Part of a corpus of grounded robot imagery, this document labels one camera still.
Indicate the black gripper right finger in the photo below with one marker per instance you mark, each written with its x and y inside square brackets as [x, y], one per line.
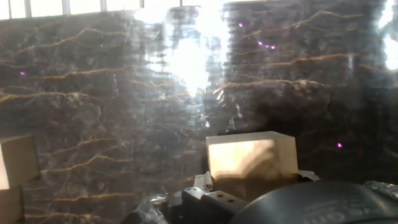
[308, 175]

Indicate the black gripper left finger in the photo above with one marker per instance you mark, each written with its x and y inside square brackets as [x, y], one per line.
[211, 208]

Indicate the large wooden cube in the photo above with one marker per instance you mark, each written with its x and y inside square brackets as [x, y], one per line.
[248, 161]

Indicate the black marble pattern mat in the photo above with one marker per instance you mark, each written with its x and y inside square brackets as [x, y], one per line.
[93, 109]

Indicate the medium wooden cube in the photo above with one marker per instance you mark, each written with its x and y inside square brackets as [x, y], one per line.
[20, 161]
[11, 205]

